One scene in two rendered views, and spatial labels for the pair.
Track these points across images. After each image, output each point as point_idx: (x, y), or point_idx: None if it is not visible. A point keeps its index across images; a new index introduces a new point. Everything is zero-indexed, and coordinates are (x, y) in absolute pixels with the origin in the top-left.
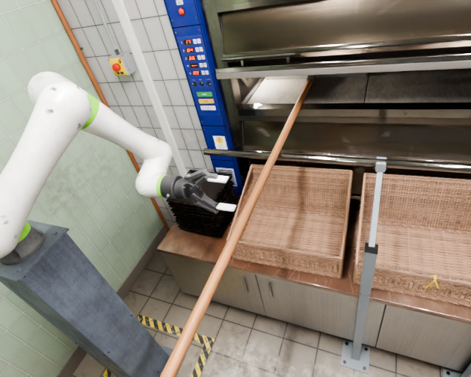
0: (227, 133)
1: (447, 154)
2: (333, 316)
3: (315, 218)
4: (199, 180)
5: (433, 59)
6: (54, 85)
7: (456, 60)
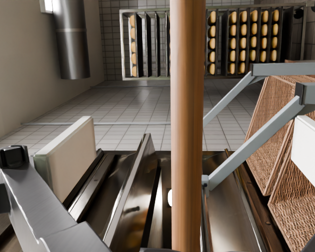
0: None
1: (248, 240)
2: None
3: None
4: (16, 198)
5: (105, 231)
6: None
7: (112, 219)
